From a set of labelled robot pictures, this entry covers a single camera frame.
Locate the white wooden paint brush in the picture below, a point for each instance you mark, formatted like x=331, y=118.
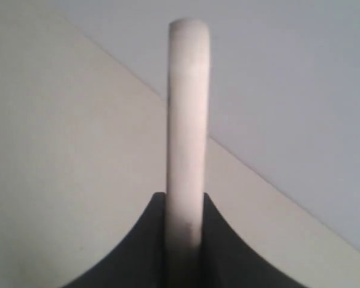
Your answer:
x=187, y=130

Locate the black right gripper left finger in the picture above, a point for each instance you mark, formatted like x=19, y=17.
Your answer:
x=138, y=260

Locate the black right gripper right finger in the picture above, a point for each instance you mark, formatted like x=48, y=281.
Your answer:
x=228, y=261

